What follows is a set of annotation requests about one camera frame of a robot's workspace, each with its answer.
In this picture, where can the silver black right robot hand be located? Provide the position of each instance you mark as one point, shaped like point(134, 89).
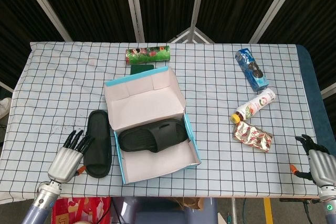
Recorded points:
point(323, 166)

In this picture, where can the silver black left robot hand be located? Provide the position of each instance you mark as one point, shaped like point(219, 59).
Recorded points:
point(64, 162)

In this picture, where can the black rubber slipper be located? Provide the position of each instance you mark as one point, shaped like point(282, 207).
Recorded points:
point(98, 129)
point(141, 140)

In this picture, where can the light blue cardboard shoe box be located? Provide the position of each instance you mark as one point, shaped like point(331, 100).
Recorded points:
point(157, 163)

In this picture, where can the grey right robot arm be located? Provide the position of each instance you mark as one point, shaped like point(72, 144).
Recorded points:
point(329, 205)

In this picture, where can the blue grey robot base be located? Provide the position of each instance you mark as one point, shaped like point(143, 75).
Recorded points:
point(157, 213)

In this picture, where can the blue cookie box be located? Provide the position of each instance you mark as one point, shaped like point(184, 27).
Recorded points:
point(252, 69)

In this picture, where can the red patterned bag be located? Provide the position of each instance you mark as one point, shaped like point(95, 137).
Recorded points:
point(78, 209)

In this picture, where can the blue table pad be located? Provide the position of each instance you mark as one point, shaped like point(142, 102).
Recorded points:
point(312, 90)

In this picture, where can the gold and red foil bag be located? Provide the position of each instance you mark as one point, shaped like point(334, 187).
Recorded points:
point(252, 136)

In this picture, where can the white bottle with yellow cap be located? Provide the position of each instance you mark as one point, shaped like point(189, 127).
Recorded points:
point(257, 104)

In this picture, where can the metal table leg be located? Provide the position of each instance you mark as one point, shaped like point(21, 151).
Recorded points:
point(234, 211)

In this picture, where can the dark green flat card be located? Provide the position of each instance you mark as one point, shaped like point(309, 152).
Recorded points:
point(141, 69)

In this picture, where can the white black checkered tablecloth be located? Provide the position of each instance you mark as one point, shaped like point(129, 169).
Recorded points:
point(215, 103)

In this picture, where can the brown paper bag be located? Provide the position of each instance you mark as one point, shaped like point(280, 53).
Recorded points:
point(191, 203)

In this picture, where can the green cylindrical snack package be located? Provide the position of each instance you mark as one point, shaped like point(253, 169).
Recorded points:
point(147, 54)

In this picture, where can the black pleated curtain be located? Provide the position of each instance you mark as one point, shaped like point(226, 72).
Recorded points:
point(92, 3)

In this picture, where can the white metal frame bar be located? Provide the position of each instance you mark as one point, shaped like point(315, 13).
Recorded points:
point(328, 91)
point(6, 87)

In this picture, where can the white triangular frame foot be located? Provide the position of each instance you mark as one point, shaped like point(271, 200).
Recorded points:
point(191, 35)

